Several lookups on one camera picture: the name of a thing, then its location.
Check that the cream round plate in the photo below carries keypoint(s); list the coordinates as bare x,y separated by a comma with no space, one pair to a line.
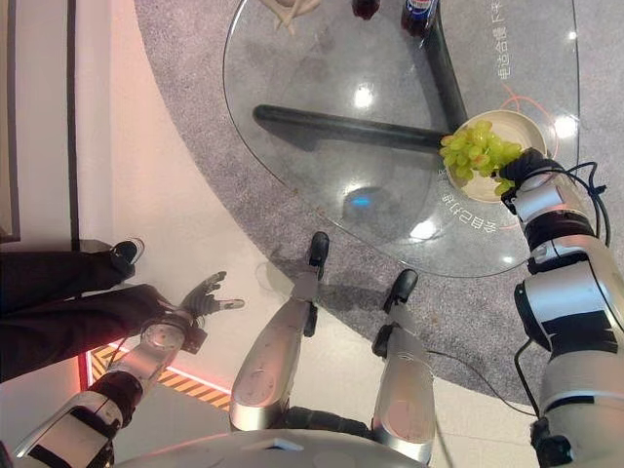
517,129

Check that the beige finger-shaped object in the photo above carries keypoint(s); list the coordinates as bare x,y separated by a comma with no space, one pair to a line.
290,10

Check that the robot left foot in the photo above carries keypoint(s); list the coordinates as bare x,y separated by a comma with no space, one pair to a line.
318,251

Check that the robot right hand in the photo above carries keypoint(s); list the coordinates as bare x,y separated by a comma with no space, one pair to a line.
529,163

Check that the person's shoe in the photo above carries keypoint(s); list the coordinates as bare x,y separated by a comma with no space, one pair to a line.
126,253

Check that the person's legs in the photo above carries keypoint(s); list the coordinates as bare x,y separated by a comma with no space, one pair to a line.
63,312

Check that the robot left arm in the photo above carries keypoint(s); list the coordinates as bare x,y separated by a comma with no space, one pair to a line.
136,361

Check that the green grape bunch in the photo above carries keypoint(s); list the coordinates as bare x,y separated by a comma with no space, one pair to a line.
475,148

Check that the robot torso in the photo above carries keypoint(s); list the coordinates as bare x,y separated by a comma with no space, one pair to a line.
273,451

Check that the robot right leg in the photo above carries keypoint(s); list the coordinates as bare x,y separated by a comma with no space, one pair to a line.
404,390

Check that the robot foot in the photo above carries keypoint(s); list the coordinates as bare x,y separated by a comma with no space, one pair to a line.
402,287
318,251

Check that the cola bottle blue label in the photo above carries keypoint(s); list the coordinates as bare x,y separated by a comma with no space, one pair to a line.
418,14

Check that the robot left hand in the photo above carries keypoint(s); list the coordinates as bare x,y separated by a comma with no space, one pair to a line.
202,298

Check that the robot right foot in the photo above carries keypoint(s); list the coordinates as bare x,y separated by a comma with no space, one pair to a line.
402,287

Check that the yellow black hazard tape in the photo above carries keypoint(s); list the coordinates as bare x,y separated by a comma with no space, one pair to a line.
190,385

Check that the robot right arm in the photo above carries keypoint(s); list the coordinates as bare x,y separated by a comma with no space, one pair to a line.
575,312

